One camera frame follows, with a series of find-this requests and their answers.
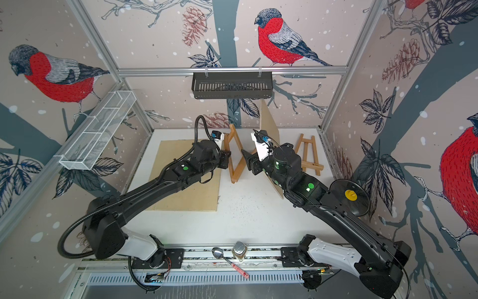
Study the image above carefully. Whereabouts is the wooden easel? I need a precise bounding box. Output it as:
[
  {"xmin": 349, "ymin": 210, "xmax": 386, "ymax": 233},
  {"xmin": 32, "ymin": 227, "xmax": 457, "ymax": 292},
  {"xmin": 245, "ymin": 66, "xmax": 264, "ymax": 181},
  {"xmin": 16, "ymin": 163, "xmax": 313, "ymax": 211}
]
[
  {"xmin": 220, "ymin": 124, "xmax": 256, "ymax": 184},
  {"xmin": 295, "ymin": 133, "xmax": 324, "ymax": 176}
]

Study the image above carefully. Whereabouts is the plywood board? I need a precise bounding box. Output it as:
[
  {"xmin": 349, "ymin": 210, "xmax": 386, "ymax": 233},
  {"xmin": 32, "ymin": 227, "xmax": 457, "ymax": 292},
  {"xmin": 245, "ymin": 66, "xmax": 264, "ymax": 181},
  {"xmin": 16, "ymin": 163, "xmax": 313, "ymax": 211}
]
[
  {"xmin": 260, "ymin": 99, "xmax": 284, "ymax": 199},
  {"xmin": 151, "ymin": 140, "xmax": 222, "ymax": 213},
  {"xmin": 147, "ymin": 140, "xmax": 184, "ymax": 211}
]

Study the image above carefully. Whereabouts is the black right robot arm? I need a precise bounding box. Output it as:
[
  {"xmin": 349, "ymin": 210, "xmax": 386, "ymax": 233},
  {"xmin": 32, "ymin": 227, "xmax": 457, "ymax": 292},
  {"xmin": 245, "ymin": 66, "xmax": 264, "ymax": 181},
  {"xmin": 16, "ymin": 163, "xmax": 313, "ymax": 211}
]
[{"xmin": 241, "ymin": 143, "xmax": 412, "ymax": 299}]

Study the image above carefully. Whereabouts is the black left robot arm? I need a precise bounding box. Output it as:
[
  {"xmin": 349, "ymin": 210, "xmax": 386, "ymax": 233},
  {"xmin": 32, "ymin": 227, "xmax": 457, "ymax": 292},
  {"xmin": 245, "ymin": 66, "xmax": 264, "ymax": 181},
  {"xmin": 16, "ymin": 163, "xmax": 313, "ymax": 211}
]
[{"xmin": 57, "ymin": 130, "xmax": 230, "ymax": 275}]

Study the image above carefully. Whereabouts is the black hanging basket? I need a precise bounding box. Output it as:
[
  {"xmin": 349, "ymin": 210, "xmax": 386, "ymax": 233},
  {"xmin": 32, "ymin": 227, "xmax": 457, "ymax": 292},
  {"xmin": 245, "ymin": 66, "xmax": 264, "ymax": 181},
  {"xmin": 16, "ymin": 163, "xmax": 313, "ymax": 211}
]
[{"xmin": 191, "ymin": 72, "xmax": 273, "ymax": 100}]

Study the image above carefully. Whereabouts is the small metal cup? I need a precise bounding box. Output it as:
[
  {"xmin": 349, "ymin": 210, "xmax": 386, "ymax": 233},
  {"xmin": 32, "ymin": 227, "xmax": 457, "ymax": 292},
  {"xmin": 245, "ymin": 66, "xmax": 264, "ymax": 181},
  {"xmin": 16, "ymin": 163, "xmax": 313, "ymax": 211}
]
[{"xmin": 232, "ymin": 241, "xmax": 248, "ymax": 262}]

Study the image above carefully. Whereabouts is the yellow pot black lid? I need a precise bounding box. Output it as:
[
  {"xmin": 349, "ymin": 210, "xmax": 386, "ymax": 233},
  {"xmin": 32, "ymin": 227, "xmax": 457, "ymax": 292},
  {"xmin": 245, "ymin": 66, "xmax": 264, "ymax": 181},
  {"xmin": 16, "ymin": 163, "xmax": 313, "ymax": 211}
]
[{"xmin": 329, "ymin": 179, "xmax": 370, "ymax": 217}]

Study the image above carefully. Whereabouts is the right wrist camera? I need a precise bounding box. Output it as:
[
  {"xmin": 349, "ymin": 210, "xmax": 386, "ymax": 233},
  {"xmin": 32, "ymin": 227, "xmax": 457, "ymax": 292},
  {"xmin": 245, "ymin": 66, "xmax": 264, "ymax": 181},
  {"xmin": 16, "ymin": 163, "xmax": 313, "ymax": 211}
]
[{"xmin": 251, "ymin": 130, "xmax": 274, "ymax": 161}]

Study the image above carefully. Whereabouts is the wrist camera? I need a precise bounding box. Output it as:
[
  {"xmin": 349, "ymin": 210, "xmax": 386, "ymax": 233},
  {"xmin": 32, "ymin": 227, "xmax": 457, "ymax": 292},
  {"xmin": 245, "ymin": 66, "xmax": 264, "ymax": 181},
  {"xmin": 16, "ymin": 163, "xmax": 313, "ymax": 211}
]
[
  {"xmin": 210, "ymin": 130, "xmax": 225, "ymax": 142},
  {"xmin": 251, "ymin": 130, "xmax": 274, "ymax": 161}
]

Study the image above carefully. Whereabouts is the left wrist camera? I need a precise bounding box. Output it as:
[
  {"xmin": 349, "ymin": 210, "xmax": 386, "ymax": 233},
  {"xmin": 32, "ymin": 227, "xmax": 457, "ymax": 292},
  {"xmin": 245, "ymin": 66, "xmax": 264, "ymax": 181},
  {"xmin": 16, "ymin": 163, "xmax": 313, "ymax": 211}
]
[{"xmin": 210, "ymin": 130, "xmax": 225, "ymax": 142}]

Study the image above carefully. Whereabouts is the metal spoon red handle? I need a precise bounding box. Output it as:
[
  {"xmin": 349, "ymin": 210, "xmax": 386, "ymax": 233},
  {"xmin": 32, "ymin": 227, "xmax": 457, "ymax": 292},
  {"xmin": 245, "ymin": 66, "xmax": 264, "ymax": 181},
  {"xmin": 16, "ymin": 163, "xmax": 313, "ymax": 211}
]
[{"xmin": 212, "ymin": 247, "xmax": 250, "ymax": 280}]

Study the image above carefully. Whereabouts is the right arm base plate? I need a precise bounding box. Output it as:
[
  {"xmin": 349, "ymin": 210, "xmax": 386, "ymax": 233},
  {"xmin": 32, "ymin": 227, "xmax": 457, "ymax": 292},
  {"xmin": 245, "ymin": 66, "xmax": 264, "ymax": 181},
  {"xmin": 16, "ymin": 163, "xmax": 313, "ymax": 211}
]
[{"xmin": 278, "ymin": 247, "xmax": 313, "ymax": 268}]

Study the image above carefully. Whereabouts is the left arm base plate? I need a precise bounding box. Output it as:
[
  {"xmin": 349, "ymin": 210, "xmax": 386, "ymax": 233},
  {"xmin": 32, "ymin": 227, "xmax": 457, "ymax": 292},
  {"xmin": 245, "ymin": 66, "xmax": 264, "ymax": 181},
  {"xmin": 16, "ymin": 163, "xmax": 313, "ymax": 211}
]
[{"xmin": 132, "ymin": 248, "xmax": 185, "ymax": 270}]

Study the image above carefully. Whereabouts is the white wire mesh basket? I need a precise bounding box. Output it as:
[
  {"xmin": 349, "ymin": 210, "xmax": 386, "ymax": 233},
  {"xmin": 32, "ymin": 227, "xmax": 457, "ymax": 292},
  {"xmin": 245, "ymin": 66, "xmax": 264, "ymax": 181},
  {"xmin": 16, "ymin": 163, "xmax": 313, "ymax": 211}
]
[{"xmin": 59, "ymin": 90, "xmax": 136, "ymax": 170}]

